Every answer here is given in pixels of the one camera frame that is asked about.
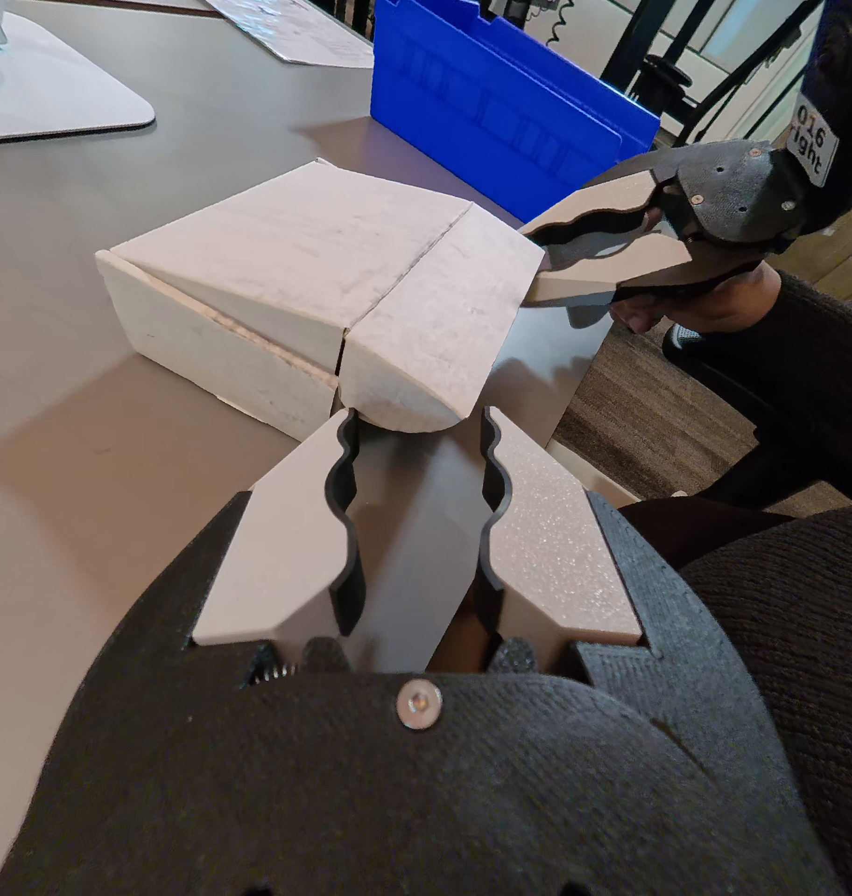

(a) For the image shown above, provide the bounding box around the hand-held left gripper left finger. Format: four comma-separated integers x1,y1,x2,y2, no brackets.
190,408,367,662

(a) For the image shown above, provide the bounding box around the grey desk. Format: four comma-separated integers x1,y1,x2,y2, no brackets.
0,0,616,896

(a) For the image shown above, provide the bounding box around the white document stand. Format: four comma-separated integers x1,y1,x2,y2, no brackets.
0,0,156,147

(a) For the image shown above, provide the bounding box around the person's right forearm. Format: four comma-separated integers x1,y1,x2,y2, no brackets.
706,269,852,508

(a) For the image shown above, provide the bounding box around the person's right hand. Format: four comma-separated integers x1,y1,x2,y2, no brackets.
610,261,784,336

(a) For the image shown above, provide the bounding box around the blue-edged paper sheet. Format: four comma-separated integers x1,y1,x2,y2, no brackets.
205,0,376,70

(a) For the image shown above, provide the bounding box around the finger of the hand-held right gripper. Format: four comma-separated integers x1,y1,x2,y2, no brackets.
522,230,694,330
519,170,661,249

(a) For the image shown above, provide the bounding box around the white cardboard mailer box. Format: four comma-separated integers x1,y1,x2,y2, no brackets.
95,160,547,442

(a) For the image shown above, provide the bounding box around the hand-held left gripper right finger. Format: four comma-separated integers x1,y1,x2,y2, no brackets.
480,406,644,669

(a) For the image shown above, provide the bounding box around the blue plastic bin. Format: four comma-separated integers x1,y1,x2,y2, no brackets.
370,0,662,224

